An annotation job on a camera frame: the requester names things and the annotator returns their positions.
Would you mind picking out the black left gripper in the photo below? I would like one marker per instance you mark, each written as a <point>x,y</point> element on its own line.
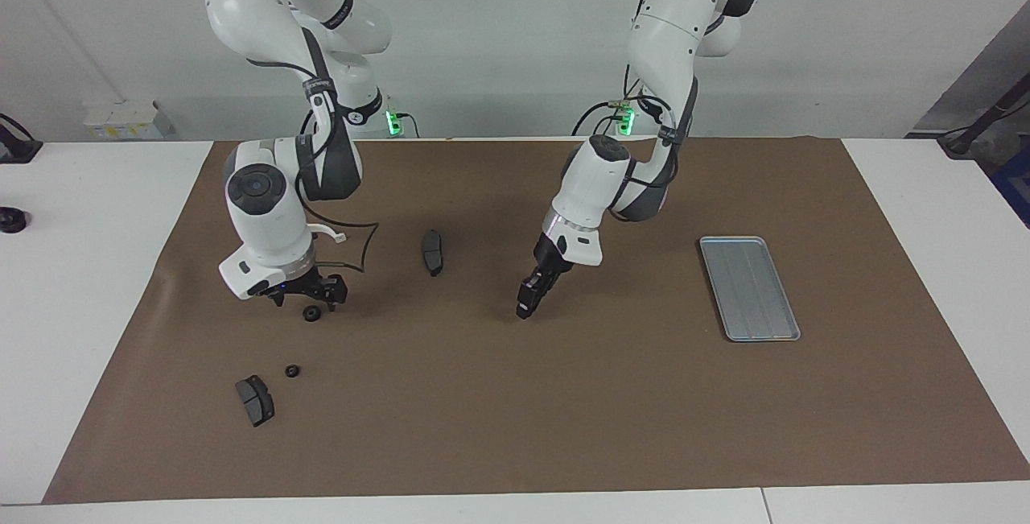
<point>551,265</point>

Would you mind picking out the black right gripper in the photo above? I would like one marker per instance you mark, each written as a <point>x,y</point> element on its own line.
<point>294,286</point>

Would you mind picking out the large black bearing gear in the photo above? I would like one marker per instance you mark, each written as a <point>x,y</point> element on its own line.
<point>311,313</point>

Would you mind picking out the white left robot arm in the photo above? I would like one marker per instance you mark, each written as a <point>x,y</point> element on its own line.
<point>668,41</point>

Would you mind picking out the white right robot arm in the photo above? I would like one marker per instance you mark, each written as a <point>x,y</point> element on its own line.
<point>265,218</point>

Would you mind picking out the silver metal tray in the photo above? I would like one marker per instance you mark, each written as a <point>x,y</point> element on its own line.
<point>748,290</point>

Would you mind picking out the brown table mat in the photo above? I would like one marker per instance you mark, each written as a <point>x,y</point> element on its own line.
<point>563,395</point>

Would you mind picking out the grooved grey brake pad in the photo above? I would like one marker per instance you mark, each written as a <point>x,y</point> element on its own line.
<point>255,401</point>

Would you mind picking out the green lit base connector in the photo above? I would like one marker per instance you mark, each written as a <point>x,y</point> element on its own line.
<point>393,121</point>
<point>628,117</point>

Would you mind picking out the white power box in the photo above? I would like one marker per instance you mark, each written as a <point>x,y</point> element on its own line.
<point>121,117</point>

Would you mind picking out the black round knob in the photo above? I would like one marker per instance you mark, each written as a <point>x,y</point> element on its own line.
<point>11,220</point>

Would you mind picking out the black table clamp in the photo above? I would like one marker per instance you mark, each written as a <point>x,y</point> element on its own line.
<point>16,150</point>

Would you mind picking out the black stand pole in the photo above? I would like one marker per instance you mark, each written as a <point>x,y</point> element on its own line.
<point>962,142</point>

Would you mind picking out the blue crate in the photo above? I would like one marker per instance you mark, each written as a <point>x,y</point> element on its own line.
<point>1015,186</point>

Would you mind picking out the white semicircular plastic bracket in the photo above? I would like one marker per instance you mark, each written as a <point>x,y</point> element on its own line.
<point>326,228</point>

